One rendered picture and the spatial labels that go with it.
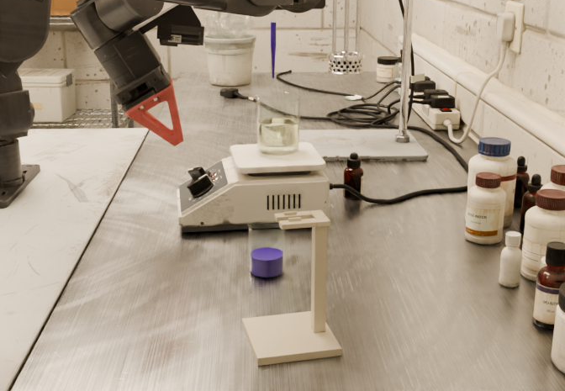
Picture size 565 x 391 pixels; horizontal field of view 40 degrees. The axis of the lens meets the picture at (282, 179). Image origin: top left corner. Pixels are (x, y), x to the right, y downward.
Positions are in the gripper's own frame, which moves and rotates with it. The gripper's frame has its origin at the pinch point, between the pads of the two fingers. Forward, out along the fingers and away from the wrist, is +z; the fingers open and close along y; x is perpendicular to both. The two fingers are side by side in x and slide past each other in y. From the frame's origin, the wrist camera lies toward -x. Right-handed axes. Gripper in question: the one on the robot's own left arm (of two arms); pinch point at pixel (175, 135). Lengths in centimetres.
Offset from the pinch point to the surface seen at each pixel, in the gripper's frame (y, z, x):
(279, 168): -2.9, 10.3, -9.4
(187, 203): -0.5, 8.5, 3.5
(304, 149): 5.1, 12.3, -13.7
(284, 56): 240, 44, -33
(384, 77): 103, 37, -45
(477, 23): 57, 24, -59
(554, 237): -24.8, 26.5, -31.5
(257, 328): -31.4, 14.1, 0.1
